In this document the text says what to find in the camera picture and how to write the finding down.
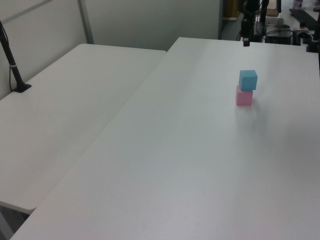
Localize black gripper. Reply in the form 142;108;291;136
240;18;252;48

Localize blue foam cube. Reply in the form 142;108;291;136
238;69;258;92

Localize pink foam cube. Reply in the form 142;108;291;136
235;84;254;106

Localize black equipment box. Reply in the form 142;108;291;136
265;29;294;45

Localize yellow panel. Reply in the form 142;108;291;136
222;0;240;19

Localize long black rail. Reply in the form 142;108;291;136
289;8;320;29

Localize black clamp mount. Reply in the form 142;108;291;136
305;23;320;54

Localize black camera stand pole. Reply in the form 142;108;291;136
0;19;33;94

